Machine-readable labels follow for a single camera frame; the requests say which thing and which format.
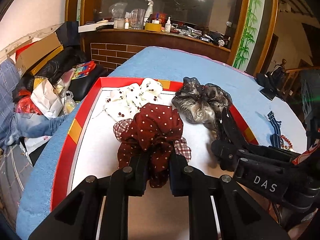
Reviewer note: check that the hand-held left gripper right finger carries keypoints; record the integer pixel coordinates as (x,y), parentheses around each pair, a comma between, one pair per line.
(177,177)

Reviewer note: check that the glass pitcher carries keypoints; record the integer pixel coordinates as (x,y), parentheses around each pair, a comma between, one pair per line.
(137,20)

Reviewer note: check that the dark sheer scrunchie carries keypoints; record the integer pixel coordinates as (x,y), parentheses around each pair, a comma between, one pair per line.
(197,105)

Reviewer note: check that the cardboard box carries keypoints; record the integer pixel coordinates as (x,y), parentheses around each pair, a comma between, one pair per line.
(37,52)

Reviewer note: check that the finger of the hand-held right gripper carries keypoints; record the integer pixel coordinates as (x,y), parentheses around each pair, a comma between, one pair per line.
(225,155)
(232,127)

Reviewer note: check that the wooden stair railing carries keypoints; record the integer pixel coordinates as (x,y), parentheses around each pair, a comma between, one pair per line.
(300,69)

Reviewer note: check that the black backpack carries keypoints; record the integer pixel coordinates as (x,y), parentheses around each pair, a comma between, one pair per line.
(277,76)

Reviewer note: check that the white spray bottle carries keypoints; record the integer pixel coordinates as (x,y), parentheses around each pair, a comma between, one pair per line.
(148,12)

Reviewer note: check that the red plastic bag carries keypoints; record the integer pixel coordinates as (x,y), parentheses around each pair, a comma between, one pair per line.
(25,105)

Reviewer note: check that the red plaid scrunchie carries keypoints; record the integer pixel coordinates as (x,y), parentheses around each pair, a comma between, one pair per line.
(183,148)

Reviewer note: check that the black umbrella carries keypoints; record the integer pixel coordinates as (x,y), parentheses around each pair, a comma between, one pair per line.
(215,37)

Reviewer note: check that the bamboo painted pillar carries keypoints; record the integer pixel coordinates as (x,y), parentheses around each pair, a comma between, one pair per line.
(250,30)

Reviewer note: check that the small pump bottle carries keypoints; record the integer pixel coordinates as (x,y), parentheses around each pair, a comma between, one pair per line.
(167,26)

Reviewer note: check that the blue checked cloth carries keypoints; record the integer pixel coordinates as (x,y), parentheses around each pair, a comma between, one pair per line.
(8,85)

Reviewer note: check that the blue jeans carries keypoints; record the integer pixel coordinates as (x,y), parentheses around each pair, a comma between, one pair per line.
(32,126)

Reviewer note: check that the black plastic bag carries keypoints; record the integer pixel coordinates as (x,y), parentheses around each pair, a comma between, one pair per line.
(65,62)

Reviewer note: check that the white cherry print scrunchie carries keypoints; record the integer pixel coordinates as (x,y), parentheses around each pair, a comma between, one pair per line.
(130,97)

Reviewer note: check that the yellow tape roll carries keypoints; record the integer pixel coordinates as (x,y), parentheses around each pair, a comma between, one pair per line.
(153,26)

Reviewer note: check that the colourful printed box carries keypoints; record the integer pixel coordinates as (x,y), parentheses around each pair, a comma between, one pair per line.
(83,69)

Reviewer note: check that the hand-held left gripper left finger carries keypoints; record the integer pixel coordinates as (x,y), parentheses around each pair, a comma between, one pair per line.
(140,177)

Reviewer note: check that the white paper bag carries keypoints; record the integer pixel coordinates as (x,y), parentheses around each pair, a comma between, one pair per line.
(45,100)

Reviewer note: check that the red-rimmed white tray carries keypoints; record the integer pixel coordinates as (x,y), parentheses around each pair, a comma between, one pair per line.
(95,135)

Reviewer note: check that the black wallet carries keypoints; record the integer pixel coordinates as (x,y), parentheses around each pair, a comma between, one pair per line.
(268,94)

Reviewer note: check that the red polka dot scrunchie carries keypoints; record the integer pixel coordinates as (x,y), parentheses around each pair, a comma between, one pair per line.
(152,127)

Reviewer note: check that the blue striped hair ribbon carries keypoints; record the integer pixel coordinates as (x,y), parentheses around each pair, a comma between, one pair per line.
(273,123)

